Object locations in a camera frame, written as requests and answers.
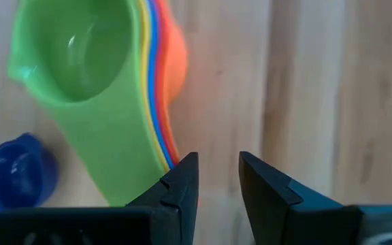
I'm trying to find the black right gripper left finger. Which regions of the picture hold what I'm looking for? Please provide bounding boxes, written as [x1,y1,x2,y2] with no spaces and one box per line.
[126,152,200,245]

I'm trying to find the blue plastic measuring cup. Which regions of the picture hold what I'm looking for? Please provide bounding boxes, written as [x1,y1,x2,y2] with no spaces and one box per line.
[146,0,176,170]

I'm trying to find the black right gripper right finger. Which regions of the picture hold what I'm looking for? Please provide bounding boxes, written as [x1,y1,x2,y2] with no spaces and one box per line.
[239,151,346,245]

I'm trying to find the green plastic measuring cup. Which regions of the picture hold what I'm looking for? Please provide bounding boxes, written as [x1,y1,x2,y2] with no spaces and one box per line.
[7,0,176,208]

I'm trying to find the red plastic measuring cup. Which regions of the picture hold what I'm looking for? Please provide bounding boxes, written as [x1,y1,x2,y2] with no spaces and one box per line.
[154,0,180,164]

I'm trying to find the purple plastic measuring cup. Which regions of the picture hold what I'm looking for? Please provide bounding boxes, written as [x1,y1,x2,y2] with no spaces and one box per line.
[0,132,61,235]

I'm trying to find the yellow plastic measuring cup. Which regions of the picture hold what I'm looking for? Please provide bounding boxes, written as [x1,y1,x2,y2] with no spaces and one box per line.
[137,0,172,173]

